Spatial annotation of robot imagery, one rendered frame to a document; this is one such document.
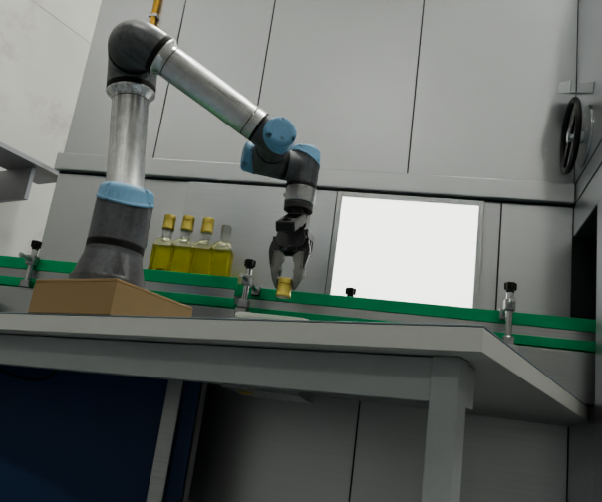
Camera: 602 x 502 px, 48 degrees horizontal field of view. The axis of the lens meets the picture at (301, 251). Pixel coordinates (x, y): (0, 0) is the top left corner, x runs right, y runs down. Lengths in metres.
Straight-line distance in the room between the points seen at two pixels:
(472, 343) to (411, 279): 1.08
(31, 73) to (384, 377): 4.71
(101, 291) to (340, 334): 0.50
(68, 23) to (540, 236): 4.45
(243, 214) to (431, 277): 0.59
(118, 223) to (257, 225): 0.74
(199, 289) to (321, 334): 0.83
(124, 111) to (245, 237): 0.61
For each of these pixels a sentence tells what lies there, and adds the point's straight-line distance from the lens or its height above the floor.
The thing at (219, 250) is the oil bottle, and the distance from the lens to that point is 1.90.
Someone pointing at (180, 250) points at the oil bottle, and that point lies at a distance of 1.93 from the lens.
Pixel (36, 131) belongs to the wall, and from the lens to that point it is 5.38.
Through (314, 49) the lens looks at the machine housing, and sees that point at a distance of 2.34.
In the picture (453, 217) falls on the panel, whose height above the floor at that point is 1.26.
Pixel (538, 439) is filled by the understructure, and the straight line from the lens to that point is 1.96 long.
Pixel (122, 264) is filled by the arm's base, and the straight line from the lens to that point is 1.37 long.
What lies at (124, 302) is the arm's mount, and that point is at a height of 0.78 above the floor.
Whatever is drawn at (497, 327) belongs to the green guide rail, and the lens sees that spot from 1.78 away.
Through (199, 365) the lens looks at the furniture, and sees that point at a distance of 1.15.
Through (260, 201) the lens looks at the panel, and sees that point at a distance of 2.09.
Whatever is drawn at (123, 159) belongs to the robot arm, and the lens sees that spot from 1.60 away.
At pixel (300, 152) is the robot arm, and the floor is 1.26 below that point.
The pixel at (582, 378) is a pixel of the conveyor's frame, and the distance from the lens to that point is 1.77.
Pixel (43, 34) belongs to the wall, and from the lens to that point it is 5.61.
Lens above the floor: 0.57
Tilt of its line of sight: 16 degrees up
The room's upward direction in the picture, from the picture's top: 8 degrees clockwise
